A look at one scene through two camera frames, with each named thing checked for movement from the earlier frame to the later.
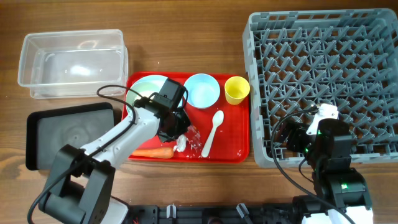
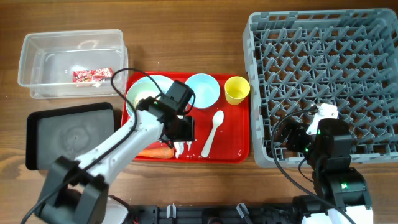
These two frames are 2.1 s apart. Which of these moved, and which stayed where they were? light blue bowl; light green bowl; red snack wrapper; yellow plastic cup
Moved: red snack wrapper
Stayed: light blue bowl; light green bowl; yellow plastic cup
